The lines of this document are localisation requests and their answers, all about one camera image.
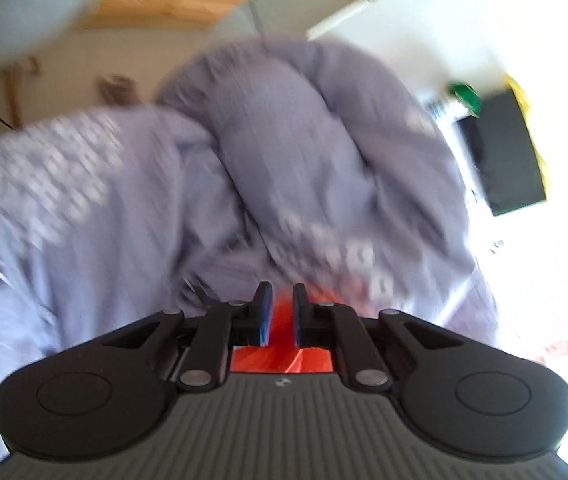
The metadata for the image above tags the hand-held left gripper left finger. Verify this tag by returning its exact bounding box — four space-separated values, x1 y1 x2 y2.
98 281 275 394

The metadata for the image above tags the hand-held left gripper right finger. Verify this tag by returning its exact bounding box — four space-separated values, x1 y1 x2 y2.
291 282 466 394

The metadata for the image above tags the orange puffer jacket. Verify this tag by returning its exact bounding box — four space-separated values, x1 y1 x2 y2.
231 282 337 375

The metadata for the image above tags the grey floral duvet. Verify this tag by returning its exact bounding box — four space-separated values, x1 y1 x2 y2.
0 37 500 461

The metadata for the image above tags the black flat screen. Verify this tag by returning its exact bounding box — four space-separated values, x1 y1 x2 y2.
456 89 548 217

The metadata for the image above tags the brown blurred object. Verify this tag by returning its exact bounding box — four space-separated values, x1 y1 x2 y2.
98 75 138 107

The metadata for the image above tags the green object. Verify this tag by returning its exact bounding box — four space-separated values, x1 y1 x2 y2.
446 81 482 114

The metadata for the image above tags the yellow object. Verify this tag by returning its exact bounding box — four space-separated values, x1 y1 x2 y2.
503 74 551 203

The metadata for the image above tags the wooden furniture leg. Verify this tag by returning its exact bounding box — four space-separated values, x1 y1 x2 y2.
1 54 42 129

